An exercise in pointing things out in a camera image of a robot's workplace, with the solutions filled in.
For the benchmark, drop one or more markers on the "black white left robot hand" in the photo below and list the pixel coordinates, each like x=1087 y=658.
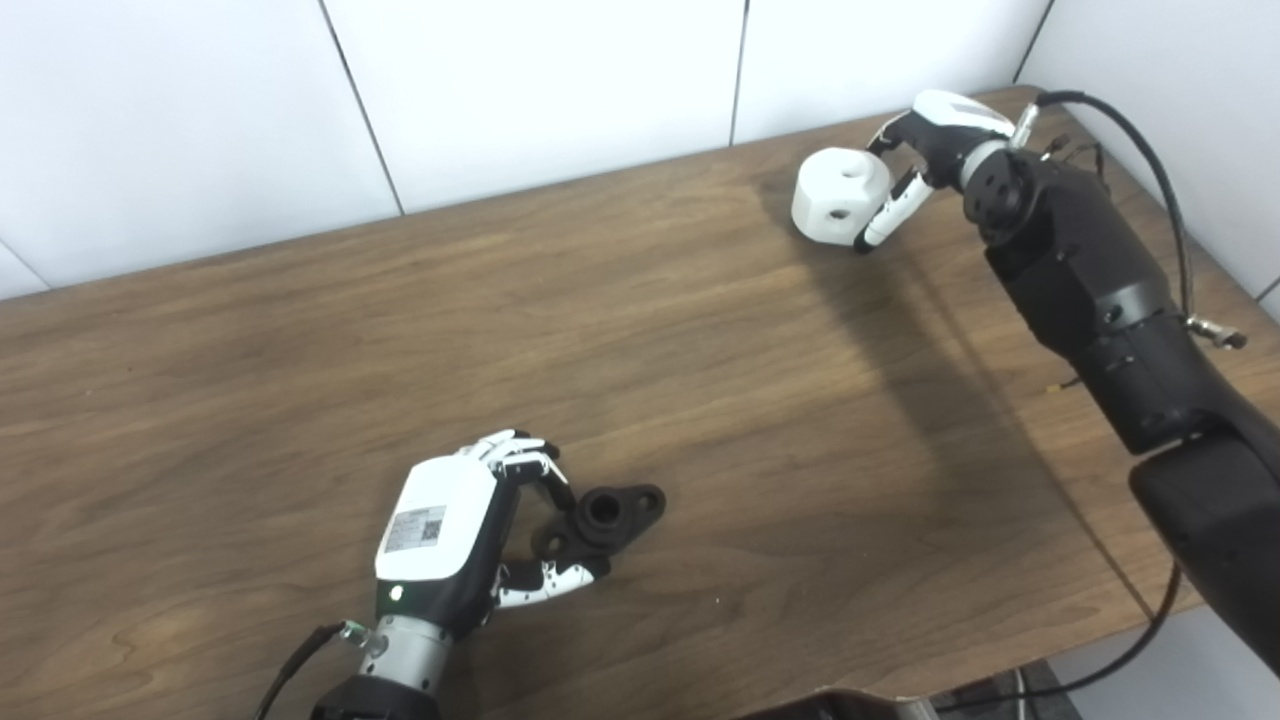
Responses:
x=440 y=520

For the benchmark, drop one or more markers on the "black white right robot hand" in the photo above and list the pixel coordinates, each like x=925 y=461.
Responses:
x=950 y=115

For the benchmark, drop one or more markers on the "round white plastic piece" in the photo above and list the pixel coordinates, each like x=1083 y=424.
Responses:
x=835 y=195

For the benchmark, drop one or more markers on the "black plastic holder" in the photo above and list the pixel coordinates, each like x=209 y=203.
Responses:
x=610 y=515

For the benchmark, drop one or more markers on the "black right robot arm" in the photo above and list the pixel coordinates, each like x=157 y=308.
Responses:
x=1090 y=270

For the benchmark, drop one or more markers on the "dark robot torso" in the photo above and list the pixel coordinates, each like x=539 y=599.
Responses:
x=840 y=705

